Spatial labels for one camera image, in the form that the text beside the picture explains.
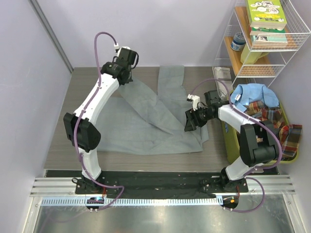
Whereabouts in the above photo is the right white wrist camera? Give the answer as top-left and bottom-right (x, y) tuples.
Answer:
(187, 94), (200, 111)

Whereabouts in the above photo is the aluminium rail frame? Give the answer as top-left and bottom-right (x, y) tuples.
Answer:
(24, 170), (308, 233)

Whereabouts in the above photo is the small blue white jar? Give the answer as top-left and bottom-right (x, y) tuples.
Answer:
(231, 32), (246, 51)

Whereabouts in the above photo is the light blue shirt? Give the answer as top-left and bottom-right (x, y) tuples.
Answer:
(230, 83), (279, 112)

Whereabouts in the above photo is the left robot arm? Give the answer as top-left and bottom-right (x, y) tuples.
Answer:
(63, 47), (139, 194)

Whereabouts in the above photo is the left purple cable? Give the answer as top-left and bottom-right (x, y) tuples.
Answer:
(72, 31), (125, 211)

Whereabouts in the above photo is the yellow green cloth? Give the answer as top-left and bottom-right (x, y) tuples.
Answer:
(240, 45), (269, 65)

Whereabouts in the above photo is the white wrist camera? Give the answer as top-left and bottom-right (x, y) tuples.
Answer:
(114, 43), (131, 55)
(187, 94), (200, 111)

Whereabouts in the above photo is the white wire shelf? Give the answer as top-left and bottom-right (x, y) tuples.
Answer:
(213, 0), (311, 86)

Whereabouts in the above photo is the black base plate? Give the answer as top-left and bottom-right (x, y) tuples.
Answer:
(71, 171), (248, 209)

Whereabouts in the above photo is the green book on top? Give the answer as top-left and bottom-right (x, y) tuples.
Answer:
(245, 0), (287, 30)

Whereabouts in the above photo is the lower stacked book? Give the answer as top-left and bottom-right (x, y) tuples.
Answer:
(250, 27), (288, 45)

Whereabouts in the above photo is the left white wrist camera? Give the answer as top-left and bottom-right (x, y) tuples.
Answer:
(114, 43), (131, 55)

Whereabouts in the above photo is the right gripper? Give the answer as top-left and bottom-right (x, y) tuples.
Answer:
(185, 105), (214, 132)

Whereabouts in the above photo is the grey long sleeve shirt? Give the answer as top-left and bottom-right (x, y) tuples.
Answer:
(96, 66), (209, 155)

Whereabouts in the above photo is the plastic wrapped paper packet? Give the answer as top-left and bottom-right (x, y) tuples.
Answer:
(213, 67), (233, 100)

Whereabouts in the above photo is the plaid shirt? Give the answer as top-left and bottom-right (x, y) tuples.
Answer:
(245, 101), (302, 161)

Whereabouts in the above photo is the green laundry basket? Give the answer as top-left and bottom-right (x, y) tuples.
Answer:
(221, 104), (298, 164)

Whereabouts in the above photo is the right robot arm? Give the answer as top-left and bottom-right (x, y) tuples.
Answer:
(184, 91), (279, 192)

